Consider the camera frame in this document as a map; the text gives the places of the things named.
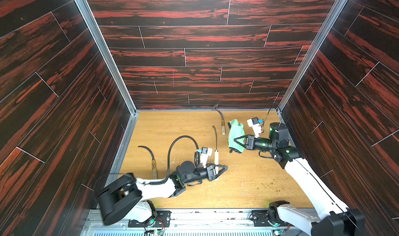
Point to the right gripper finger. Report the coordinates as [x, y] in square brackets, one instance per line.
[239, 146]
[241, 138]

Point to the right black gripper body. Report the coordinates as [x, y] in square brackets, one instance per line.
[249, 142]

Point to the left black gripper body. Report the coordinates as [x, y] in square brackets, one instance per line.
[197, 174]

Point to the green microfibre rag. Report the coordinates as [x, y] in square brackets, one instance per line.
[236, 130]

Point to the sickle plain wooden handle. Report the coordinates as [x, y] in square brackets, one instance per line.
[216, 152]

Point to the sickle with yellow label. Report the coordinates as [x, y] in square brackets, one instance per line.
[222, 120]

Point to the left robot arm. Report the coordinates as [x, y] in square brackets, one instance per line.
[130, 198]

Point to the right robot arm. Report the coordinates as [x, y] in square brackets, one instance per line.
[334, 217]

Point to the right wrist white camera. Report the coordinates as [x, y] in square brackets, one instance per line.
[256, 125]

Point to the wrist white camera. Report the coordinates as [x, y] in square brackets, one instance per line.
[205, 153]
[256, 125]

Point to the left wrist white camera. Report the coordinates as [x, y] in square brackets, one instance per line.
[205, 153]

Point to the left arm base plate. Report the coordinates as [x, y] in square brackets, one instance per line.
[160, 220]

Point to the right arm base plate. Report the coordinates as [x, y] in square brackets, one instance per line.
[264, 218]

